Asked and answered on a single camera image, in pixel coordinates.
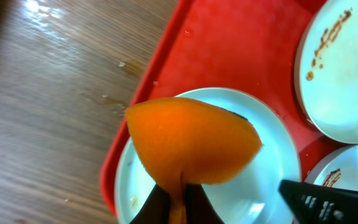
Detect orange sponge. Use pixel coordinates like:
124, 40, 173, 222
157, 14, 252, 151
125, 97, 262, 223

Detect red plastic tray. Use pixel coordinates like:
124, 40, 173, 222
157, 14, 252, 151
99, 0, 358, 217

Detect light blue plate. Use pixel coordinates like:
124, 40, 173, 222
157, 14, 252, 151
305, 144, 358, 191
295, 0, 358, 144
114, 88, 301, 223

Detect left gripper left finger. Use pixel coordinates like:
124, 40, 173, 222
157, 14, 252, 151
130, 184, 171, 224

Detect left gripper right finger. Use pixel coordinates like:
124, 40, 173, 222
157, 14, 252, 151
185, 184, 224, 224

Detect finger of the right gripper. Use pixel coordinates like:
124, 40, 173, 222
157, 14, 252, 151
279, 180, 358, 224

